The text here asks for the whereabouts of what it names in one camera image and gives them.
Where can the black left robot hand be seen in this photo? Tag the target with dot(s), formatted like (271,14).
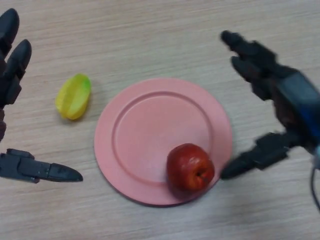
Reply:
(12,75)

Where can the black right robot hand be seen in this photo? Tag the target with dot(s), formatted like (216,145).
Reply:
(287,100)

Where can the red apple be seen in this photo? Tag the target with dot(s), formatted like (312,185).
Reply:
(191,171)

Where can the pink round plate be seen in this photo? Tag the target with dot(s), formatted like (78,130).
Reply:
(145,140)

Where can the yellow green starfruit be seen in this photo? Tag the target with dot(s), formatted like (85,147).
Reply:
(72,98)

